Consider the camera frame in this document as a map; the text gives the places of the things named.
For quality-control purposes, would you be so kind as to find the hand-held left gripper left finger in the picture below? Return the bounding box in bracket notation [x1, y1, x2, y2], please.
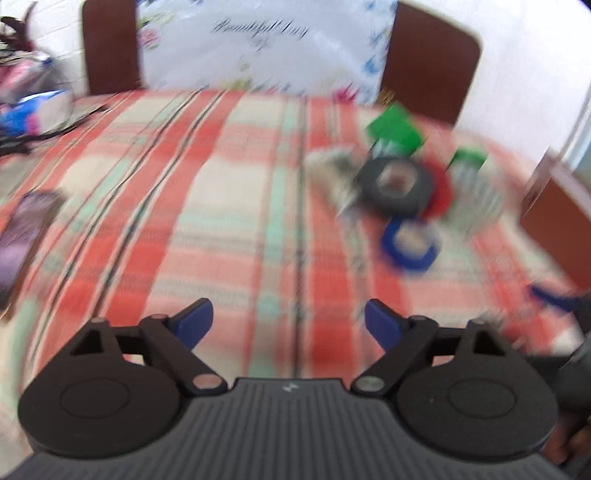
[69, 298, 227, 398]

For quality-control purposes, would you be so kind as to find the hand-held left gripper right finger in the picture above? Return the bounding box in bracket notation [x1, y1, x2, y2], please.
[353, 299, 509, 398]

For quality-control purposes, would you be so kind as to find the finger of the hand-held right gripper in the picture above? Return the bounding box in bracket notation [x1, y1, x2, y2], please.
[529, 282, 583, 317]

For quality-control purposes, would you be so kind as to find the brown cardboard box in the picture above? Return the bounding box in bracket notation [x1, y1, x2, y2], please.
[519, 148, 591, 287]

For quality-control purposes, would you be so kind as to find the blue tape roll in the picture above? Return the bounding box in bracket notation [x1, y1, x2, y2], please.
[381, 217, 441, 273]

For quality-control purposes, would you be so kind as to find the clear green-printed tape roll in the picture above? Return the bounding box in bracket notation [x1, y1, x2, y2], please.
[450, 170, 505, 234]

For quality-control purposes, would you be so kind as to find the black tape roll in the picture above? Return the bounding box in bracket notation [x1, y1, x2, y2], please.
[355, 157, 435, 217]

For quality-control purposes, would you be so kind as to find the red tape roll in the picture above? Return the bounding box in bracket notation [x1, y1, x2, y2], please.
[418, 161, 453, 220]

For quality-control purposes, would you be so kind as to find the green small box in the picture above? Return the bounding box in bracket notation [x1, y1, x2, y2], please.
[450, 147, 488, 174]
[366, 104, 426, 155]

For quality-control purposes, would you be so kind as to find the white green-printed packet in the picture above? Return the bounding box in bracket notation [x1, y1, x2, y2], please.
[305, 148, 370, 209]

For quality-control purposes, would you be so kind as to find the person's right hand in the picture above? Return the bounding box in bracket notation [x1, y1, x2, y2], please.
[547, 408, 591, 468]

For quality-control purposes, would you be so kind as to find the red plaid blanket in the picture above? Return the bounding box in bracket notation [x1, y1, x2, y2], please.
[0, 90, 587, 462]

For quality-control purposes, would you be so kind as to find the dark purple flat object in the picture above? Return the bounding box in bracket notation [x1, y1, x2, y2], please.
[0, 189, 65, 303]

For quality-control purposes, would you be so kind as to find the blue white packet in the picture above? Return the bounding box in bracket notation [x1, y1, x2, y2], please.
[0, 90, 75, 137]

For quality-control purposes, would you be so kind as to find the floral white pillow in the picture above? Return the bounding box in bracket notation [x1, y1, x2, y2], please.
[136, 0, 400, 104]

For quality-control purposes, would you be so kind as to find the silver crumpled bag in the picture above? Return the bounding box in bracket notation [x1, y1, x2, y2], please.
[0, 46, 70, 103]

